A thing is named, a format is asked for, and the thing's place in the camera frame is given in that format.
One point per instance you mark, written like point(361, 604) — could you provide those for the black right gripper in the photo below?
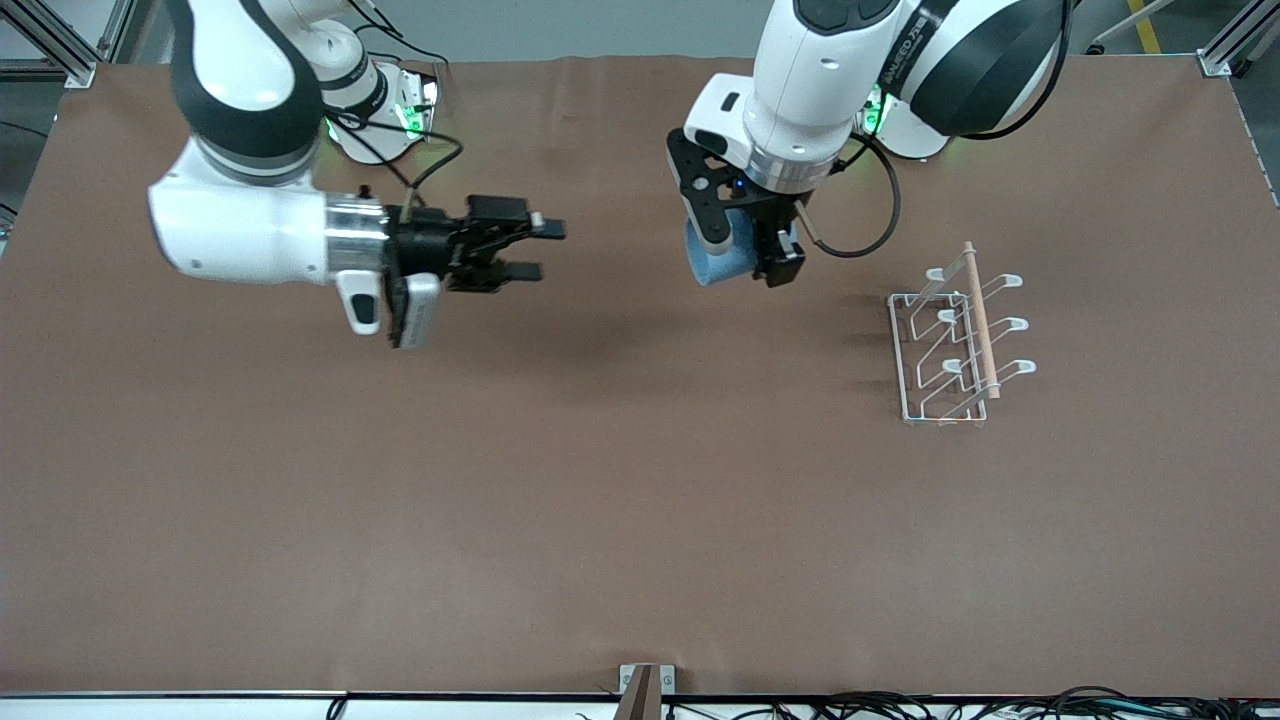
point(424, 243)

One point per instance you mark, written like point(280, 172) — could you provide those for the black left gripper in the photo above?
point(771, 214)

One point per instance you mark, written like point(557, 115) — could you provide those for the blue plastic cup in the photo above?
point(725, 265)

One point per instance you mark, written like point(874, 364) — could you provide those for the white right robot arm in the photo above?
point(240, 225)

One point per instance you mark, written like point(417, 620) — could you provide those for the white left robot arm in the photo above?
point(810, 70)

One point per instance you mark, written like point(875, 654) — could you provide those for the brown table cover mat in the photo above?
point(640, 500)

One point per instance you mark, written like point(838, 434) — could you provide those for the metal bracket with brown post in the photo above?
point(645, 690)

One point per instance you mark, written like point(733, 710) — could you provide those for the aluminium frame post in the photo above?
point(1222, 55)
point(60, 50)

